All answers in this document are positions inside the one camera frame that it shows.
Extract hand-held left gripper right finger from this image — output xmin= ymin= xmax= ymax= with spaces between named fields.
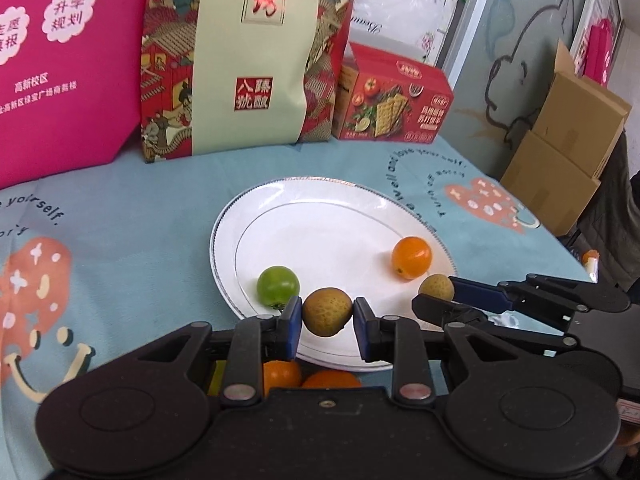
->
xmin=352 ymin=297 xmax=527 ymax=406

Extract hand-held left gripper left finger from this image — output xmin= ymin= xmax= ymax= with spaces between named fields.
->
xmin=129 ymin=295 xmax=304 ymax=407

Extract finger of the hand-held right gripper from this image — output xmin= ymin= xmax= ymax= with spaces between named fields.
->
xmin=411 ymin=294 xmax=578 ymax=357
xmin=448 ymin=273 xmax=632 ymax=334

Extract small brown longan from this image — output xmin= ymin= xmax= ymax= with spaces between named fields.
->
xmin=418 ymin=274 xmax=455 ymax=302

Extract large brown longan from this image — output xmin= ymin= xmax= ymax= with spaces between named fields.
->
xmin=302 ymin=287 xmax=354 ymax=337

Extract white round plate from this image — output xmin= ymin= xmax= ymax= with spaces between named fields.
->
xmin=210 ymin=176 xmax=457 ymax=373

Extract green round tomato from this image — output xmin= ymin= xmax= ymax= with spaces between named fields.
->
xmin=256 ymin=266 xmax=301 ymax=310

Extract small orange citrus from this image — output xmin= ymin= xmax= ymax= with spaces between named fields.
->
xmin=301 ymin=370 xmax=362 ymax=390
xmin=263 ymin=360 xmax=304 ymax=397

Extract orange kumquat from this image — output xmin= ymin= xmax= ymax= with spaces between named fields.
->
xmin=390 ymin=236 xmax=433 ymax=281

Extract orange and white small object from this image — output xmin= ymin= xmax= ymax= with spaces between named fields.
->
xmin=581 ymin=249 xmax=601 ymax=283

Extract yellow green fruit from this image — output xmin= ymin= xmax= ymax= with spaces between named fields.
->
xmin=207 ymin=360 xmax=229 ymax=397

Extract brown cardboard box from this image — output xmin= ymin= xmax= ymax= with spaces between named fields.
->
xmin=530 ymin=39 xmax=633 ymax=182
xmin=500 ymin=129 xmax=602 ymax=237

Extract dark cloth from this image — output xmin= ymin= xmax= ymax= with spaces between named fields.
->
xmin=564 ymin=129 xmax=640 ymax=292

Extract blue printed tablecloth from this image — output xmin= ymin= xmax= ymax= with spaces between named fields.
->
xmin=0 ymin=136 xmax=603 ymax=480

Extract red cracker box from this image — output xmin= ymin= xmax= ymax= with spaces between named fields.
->
xmin=331 ymin=41 xmax=455 ymax=142

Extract small pink bag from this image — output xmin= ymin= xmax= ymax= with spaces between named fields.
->
xmin=586 ymin=17 xmax=615 ymax=88

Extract red patterned gift bag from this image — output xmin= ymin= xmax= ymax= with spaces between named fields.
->
xmin=139 ymin=0 xmax=362 ymax=165

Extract white floral poster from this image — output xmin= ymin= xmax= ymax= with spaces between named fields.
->
xmin=351 ymin=0 xmax=482 ymax=68

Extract pink paper bag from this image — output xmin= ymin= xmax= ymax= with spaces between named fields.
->
xmin=0 ymin=0 xmax=153 ymax=190

